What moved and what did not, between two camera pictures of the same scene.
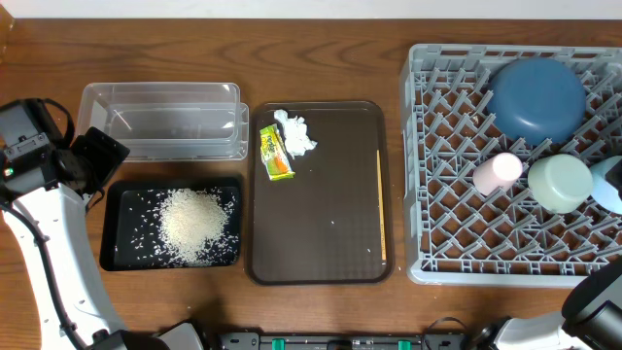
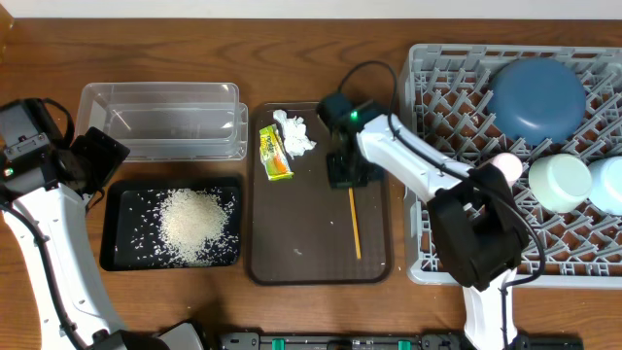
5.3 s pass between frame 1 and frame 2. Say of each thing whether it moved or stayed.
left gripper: stayed
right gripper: moved
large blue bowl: stayed
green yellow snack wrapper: stayed
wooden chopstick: moved
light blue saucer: stayed
